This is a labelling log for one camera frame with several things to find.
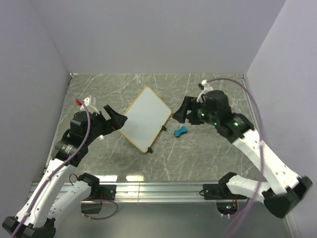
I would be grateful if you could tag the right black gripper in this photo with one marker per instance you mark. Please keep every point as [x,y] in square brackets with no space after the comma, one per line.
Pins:
[189,103]

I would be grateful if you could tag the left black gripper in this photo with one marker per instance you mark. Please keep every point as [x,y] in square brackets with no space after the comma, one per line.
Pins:
[116,121]

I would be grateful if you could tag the blue whiteboard eraser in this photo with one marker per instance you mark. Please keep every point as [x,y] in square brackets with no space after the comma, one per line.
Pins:
[181,131]

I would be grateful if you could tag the yellow framed whiteboard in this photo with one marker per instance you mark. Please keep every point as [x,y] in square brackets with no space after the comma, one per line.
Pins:
[146,116]

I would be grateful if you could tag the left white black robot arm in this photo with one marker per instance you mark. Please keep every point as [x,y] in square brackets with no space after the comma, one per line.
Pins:
[40,215]

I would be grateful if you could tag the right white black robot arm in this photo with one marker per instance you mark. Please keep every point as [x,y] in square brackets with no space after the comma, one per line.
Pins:
[283,188]

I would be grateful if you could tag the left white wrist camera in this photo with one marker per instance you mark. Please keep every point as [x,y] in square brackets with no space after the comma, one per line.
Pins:
[90,103]

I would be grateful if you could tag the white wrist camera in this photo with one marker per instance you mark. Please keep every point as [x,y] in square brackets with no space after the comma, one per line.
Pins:
[205,87]
[90,103]

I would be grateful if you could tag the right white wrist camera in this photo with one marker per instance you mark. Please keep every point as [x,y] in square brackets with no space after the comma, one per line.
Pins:
[205,87]

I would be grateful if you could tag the aluminium right side rail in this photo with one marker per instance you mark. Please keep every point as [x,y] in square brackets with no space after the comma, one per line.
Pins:
[249,101]

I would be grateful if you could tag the aluminium rail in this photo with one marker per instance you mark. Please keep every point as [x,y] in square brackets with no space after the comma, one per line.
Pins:
[144,192]
[249,101]

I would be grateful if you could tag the aluminium front rail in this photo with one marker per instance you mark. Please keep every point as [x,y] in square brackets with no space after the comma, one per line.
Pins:
[144,192]

